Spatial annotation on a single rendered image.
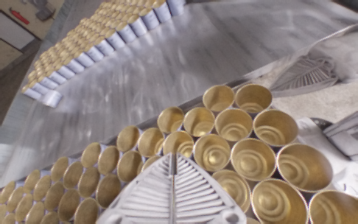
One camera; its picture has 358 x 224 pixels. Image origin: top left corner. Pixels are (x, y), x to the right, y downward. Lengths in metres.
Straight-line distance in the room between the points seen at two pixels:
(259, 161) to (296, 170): 0.06
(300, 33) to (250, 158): 0.42
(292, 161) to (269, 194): 0.08
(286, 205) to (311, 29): 0.49
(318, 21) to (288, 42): 0.11
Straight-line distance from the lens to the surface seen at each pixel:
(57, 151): 0.77
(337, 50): 0.41
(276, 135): 0.37
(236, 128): 0.36
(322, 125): 1.46
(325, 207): 0.37
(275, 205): 0.35
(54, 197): 0.56
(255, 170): 0.34
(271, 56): 0.52
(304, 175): 0.36
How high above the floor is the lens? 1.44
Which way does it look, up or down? 57 degrees down
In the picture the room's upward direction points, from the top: 39 degrees counter-clockwise
